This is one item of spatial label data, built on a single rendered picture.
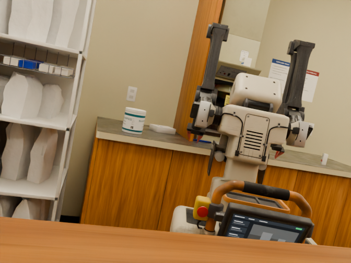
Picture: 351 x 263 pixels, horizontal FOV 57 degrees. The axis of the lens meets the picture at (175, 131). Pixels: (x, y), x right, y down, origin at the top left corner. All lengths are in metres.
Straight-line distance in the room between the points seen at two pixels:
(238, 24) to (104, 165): 1.31
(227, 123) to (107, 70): 1.43
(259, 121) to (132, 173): 0.90
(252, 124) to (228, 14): 1.14
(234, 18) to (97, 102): 1.19
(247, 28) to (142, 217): 1.46
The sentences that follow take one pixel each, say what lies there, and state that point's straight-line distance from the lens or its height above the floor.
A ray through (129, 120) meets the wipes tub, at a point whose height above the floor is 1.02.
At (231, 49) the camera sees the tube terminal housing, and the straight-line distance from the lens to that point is 2.33.
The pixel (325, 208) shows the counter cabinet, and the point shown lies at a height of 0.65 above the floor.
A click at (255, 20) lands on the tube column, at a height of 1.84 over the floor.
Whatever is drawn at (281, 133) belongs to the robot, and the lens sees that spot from 1.41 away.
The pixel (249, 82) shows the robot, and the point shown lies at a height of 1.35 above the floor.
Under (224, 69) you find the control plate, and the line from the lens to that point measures 2.23.
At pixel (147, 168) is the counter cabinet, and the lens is 1.97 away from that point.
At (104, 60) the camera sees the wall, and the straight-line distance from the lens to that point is 2.58.
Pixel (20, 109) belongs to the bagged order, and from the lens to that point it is 2.00.
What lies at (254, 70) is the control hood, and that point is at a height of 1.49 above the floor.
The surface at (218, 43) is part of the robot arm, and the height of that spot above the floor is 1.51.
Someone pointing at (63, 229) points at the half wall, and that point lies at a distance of 0.22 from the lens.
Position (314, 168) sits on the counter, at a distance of 2.40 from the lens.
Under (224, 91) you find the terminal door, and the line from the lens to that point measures 2.30.
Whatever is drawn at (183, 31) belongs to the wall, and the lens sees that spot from 2.68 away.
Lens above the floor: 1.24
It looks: 7 degrees down
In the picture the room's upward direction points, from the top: 12 degrees clockwise
